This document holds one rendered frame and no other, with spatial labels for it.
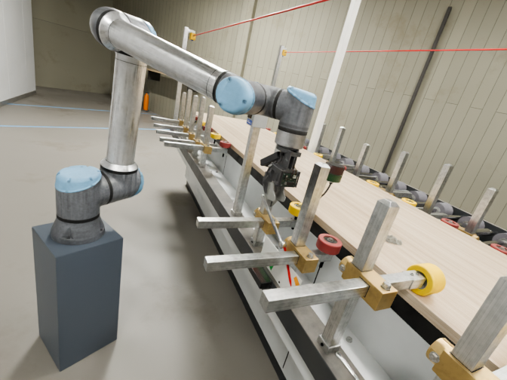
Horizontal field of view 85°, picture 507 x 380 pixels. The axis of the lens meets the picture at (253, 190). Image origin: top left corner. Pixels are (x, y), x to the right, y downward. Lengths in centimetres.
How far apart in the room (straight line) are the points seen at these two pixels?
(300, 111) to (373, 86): 419
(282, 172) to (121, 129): 69
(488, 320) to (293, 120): 59
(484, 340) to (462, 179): 424
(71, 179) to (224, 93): 69
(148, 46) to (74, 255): 80
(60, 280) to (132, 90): 76
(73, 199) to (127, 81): 48
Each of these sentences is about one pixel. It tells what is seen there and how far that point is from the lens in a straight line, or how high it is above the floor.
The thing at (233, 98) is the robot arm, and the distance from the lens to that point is 73.
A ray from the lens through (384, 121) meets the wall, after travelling 488.
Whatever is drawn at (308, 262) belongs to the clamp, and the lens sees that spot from 89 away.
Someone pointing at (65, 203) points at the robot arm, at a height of 76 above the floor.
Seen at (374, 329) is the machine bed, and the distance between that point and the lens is 105.
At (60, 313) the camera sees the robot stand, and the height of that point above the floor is 33.
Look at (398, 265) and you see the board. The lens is 101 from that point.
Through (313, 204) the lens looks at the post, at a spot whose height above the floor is 102.
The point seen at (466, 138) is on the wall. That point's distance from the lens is 475.
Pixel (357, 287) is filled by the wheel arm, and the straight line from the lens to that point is 69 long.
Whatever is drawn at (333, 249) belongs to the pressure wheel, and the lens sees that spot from 94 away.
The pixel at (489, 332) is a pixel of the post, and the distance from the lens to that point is 61.
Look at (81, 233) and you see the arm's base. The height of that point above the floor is 65.
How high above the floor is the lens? 132
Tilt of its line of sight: 20 degrees down
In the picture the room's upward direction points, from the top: 13 degrees clockwise
